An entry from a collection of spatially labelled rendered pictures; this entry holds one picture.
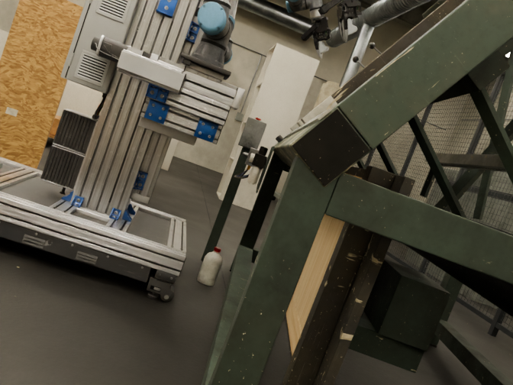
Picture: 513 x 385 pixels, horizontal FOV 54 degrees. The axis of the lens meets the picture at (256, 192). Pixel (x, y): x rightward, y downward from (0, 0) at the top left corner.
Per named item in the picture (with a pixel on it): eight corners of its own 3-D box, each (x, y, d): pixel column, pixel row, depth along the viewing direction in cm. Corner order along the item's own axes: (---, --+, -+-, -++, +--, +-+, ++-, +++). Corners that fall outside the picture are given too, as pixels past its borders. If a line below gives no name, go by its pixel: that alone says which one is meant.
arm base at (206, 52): (190, 56, 217) (198, 33, 216) (189, 60, 232) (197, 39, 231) (223, 69, 220) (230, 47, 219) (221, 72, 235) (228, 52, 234)
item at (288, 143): (282, 162, 319) (270, 148, 318) (297, 150, 318) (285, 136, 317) (324, 189, 99) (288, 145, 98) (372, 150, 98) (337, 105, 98)
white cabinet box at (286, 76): (216, 192, 698) (269, 50, 681) (255, 206, 708) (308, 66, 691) (219, 198, 639) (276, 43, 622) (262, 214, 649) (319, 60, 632)
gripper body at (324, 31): (327, 38, 272) (324, 15, 270) (312, 42, 276) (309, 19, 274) (332, 40, 278) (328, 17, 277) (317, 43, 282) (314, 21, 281)
